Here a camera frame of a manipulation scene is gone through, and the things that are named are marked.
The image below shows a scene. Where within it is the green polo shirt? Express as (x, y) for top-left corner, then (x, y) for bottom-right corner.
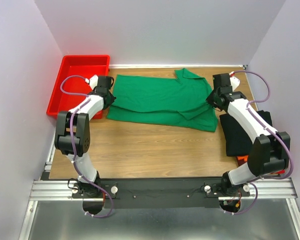
(107, 68), (218, 132)

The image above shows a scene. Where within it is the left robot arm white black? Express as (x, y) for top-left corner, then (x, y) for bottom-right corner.
(54, 75), (116, 198)

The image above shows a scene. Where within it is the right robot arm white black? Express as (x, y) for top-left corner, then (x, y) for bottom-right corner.
(206, 71), (294, 196)

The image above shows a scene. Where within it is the red plastic bin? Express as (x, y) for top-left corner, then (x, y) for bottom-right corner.
(46, 54), (111, 120)

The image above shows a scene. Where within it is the black folded t shirt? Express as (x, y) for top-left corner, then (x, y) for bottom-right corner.
(219, 109), (273, 158)

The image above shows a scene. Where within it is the orange folded t shirt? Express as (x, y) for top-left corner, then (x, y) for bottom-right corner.
(236, 155), (248, 162)

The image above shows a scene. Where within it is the red folded t shirt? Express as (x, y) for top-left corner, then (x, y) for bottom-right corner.
(269, 170), (285, 176)

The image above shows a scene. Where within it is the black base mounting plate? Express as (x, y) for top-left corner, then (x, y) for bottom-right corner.
(67, 177), (250, 216)

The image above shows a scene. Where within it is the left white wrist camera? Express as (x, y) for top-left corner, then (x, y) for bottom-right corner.
(85, 74), (99, 90)

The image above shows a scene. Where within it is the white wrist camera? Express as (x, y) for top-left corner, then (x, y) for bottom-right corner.
(85, 74), (99, 90)
(229, 72), (240, 92)

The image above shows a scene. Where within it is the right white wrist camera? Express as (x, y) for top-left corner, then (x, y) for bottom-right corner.
(229, 72), (240, 92)

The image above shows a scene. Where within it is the aluminium frame rail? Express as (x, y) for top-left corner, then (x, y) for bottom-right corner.
(18, 119), (300, 240)

